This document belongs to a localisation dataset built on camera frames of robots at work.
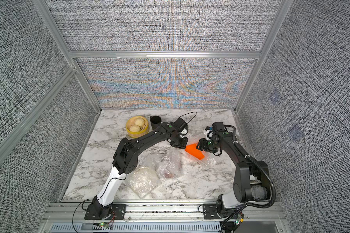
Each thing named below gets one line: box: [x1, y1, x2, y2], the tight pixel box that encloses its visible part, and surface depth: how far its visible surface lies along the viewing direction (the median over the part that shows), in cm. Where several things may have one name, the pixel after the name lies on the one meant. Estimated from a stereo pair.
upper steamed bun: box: [134, 117, 145, 127], surface depth 108 cm
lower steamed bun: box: [129, 124, 141, 133], surface depth 103 cm
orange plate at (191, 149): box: [184, 143, 205, 161], surface depth 91 cm
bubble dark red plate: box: [153, 146, 184, 180], surface depth 87 cm
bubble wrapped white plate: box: [129, 166, 158, 199], surface depth 80 cm
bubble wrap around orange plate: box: [184, 138, 217, 165], surface depth 87 cm
